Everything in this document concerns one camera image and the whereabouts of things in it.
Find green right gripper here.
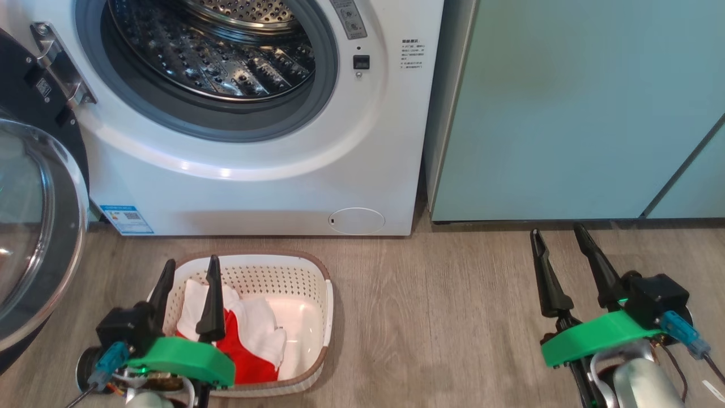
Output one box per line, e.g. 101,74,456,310
530,223,663,408

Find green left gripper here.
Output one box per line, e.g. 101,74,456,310
113,254,236,408

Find washing machine glass door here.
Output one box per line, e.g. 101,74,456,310
0,28,91,375

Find white front-load washing machine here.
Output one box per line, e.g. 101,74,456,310
0,0,445,237

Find stainless steel washer drum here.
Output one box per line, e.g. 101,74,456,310
108,0,316,103

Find metal door hinge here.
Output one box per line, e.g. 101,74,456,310
31,22,98,108

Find blue energy label sticker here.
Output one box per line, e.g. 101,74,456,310
101,204,155,236

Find cream perforated laundry basket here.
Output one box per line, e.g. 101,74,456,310
148,251,335,397

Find light teal cabinet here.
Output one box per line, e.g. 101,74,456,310
425,0,725,223

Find round white filter cover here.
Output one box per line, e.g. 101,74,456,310
329,207,386,235

